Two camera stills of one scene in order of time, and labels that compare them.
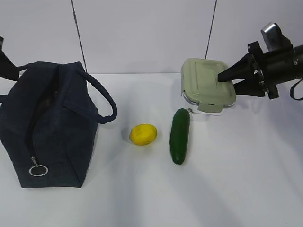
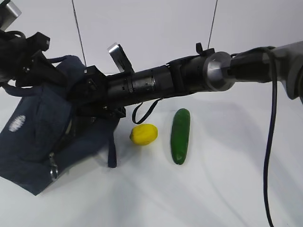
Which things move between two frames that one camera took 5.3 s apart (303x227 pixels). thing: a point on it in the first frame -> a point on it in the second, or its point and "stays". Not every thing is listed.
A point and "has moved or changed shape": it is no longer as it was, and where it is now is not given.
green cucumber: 179,134 stays
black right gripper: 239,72 -> 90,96
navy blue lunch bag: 49,119 has moved or changed shape
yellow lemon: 143,134 stays
